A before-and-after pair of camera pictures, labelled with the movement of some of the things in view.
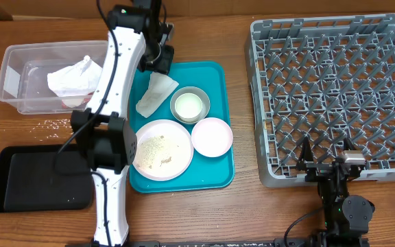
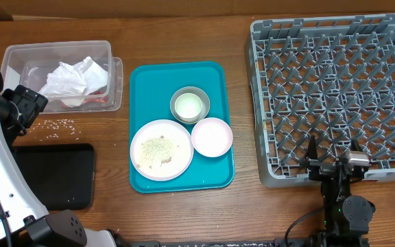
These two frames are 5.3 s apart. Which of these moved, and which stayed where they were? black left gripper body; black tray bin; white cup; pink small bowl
Moved: black left gripper body
Stayed: pink small bowl; black tray bin; white cup
